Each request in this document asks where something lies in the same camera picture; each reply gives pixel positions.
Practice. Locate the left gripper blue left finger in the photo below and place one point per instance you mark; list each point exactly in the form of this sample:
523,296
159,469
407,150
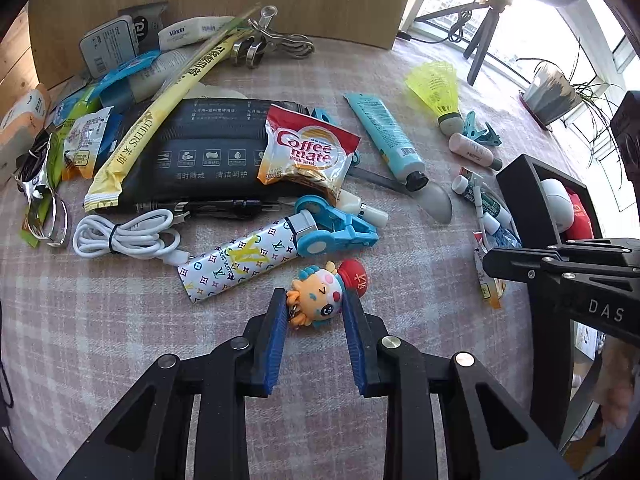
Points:
266,334

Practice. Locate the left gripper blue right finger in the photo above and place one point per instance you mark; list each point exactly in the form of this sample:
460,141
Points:
363,332

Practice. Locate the red packet bag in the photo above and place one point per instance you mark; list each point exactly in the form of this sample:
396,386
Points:
581,228

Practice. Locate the cartoon doll figurine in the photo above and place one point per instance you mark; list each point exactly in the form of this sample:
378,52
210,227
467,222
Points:
319,292

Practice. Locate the monogram patterned lighter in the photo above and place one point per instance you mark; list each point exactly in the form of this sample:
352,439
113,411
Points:
241,260

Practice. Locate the white power adapter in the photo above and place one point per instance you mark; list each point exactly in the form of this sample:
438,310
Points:
560,206

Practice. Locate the grey spoon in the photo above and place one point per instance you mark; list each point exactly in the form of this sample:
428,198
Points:
432,198

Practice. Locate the black rectangular tray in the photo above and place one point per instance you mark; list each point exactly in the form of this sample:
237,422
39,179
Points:
520,185

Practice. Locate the blue sanitizer bottle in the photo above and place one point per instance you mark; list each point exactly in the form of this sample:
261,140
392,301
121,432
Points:
500,236

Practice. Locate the blue plastic clip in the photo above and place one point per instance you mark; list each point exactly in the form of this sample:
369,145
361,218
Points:
335,230

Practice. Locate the black pen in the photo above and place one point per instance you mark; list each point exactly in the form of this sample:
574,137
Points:
220,209

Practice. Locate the small white bottle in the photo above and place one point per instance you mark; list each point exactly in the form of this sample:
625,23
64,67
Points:
353,204

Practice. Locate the green lip balm tube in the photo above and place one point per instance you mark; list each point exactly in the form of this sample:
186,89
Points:
465,184

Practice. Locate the checked pink tablecloth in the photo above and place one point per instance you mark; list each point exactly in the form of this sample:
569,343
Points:
77,333

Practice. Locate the pink cosmetic tube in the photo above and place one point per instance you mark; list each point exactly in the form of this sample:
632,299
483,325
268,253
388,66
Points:
473,151

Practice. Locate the Coffee mate sachet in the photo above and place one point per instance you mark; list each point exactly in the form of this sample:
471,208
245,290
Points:
306,150

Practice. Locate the teal clothes peg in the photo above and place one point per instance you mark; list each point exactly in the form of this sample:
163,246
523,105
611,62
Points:
484,136

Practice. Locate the black wet wipes pack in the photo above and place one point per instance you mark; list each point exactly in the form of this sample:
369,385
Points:
205,150

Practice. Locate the grey plant pot with plant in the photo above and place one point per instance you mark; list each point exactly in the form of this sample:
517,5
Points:
555,94

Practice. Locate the light blue cream tube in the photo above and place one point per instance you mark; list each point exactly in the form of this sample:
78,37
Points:
394,146

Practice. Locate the yellow chopsticks wrapper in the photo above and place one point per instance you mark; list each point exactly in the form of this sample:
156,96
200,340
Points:
106,186

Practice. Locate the yellow shuttlecock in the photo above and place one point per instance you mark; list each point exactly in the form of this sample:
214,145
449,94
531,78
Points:
436,85

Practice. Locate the white eraser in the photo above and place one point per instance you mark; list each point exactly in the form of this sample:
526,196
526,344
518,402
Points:
190,31

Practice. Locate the grey card box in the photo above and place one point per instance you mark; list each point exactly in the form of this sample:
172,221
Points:
109,45

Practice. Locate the ring light on tripod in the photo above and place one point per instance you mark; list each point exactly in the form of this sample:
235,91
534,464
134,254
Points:
479,43

